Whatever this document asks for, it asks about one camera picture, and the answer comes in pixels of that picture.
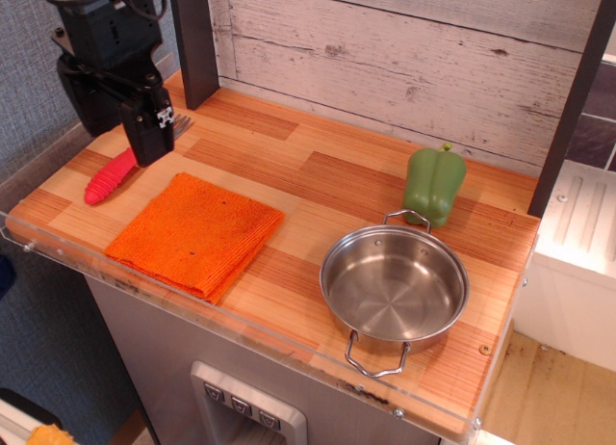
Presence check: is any stainless steel pot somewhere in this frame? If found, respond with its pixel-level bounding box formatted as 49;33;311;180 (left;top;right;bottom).
320;209;470;379

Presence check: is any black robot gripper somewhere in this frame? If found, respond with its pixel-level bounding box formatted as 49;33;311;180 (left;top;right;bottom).
50;0;174;168

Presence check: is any yellow object at bottom left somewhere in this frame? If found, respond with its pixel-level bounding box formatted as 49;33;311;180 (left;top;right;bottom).
25;425;76;445

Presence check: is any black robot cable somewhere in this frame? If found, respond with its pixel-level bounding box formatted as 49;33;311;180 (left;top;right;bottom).
113;0;168;22

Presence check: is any red handled toy fork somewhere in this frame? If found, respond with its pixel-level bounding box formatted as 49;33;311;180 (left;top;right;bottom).
84;113;194;206

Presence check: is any green toy bell pepper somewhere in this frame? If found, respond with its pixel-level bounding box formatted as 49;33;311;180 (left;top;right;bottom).
402;143;467;228

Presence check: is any dark grey left post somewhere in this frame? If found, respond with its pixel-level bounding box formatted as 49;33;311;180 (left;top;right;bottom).
170;0;219;110

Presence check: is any grey toy kitchen cabinet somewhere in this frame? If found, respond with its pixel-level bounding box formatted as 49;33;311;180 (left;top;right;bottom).
87;278;440;444

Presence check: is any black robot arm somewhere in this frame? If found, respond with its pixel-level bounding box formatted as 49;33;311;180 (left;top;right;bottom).
46;0;174;167

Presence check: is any orange cloth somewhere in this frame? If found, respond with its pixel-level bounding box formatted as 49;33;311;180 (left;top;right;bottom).
105;172;285;304

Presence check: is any dark grey post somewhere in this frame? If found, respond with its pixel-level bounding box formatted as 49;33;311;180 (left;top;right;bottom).
170;0;219;110
527;0;615;218

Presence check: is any silver dispenser panel with buttons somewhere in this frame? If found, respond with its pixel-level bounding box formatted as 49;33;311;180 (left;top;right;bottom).
191;360;308;444

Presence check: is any dark grey right post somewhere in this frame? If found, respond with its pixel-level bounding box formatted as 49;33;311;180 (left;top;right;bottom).
527;0;615;218

